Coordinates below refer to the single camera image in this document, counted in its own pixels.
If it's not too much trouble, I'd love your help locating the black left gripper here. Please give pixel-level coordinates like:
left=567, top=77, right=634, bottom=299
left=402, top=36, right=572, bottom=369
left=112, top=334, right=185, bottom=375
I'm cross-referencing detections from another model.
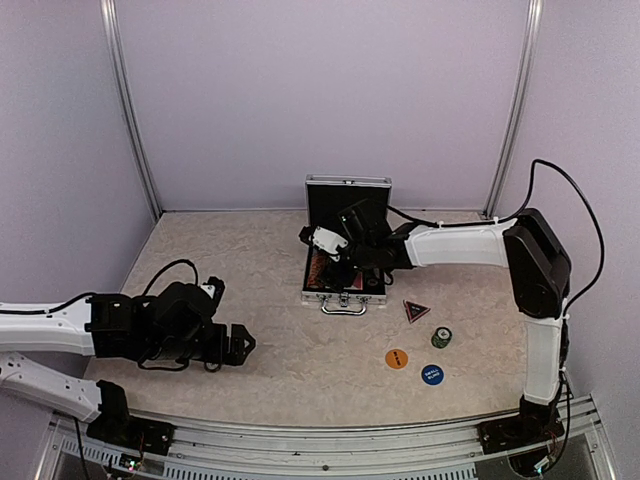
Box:
left=144, top=322, right=255, bottom=365

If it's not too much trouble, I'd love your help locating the aluminium poker set case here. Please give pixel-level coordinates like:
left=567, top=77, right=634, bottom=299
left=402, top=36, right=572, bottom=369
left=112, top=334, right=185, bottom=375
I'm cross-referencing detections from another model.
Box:
left=300, top=174, right=392, bottom=317

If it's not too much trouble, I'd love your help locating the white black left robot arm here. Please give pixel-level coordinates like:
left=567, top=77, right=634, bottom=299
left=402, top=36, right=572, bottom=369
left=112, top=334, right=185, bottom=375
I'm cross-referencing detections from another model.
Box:
left=1, top=277, right=256, bottom=445

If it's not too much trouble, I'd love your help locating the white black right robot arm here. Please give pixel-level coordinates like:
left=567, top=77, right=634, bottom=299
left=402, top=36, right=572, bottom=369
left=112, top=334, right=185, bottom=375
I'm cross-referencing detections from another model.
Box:
left=299, top=198, right=580, bottom=453

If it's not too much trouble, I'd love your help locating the red playing card deck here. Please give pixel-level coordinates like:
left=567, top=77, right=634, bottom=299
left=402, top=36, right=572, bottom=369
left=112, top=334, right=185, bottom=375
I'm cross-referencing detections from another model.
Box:
left=348, top=272, right=363, bottom=291

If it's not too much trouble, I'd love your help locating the right chip row in case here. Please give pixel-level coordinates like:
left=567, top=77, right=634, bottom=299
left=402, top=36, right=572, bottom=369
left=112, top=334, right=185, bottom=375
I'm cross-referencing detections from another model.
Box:
left=363, top=271, right=384, bottom=290

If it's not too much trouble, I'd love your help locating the black red triangular dealer button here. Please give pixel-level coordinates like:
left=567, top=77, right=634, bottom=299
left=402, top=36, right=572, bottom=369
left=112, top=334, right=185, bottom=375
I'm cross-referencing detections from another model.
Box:
left=403, top=300, right=431, bottom=324

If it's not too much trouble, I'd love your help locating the orange big blind button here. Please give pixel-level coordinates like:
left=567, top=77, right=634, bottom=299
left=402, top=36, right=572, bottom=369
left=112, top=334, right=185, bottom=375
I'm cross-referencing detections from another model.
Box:
left=385, top=349, right=409, bottom=370

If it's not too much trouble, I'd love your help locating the green poker chip stack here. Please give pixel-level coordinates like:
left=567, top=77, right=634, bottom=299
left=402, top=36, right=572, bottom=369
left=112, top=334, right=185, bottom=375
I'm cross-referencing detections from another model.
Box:
left=431, top=326, right=453, bottom=349

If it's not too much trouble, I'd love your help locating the blue small blind button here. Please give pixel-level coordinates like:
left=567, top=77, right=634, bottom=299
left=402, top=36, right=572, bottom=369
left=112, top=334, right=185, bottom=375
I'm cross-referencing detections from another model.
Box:
left=421, top=364, right=445, bottom=386

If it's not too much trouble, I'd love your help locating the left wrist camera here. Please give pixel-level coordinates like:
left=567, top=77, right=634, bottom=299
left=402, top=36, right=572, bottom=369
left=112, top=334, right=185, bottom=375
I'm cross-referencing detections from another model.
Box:
left=200, top=276, right=225, bottom=301

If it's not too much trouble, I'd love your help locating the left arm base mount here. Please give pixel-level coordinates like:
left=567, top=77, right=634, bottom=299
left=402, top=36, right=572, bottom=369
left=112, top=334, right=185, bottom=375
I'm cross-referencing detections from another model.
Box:
left=86, top=415, right=176, bottom=456

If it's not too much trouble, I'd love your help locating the front aluminium rail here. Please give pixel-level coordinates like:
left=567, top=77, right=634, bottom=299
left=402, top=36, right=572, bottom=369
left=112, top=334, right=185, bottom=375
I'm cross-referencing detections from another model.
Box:
left=34, top=409, right=621, bottom=480

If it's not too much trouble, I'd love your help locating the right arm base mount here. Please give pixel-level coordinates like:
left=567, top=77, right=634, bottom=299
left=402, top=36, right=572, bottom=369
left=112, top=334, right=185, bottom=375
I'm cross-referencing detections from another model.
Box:
left=477, top=416, right=530, bottom=455

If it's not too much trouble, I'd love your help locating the right aluminium frame post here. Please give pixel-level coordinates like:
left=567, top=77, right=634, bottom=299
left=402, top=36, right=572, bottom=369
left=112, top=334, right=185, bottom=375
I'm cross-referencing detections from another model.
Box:
left=482, top=0, right=544, bottom=218

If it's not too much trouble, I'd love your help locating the aluminium frame post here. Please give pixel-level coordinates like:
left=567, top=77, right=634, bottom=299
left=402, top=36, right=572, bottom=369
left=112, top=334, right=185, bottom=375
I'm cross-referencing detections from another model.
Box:
left=100, top=0, right=163, bottom=222
left=482, top=0, right=544, bottom=218

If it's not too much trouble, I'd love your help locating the left aluminium frame post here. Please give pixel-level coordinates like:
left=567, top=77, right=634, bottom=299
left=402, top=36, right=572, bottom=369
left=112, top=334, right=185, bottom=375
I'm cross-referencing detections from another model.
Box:
left=100, top=0, right=163, bottom=222

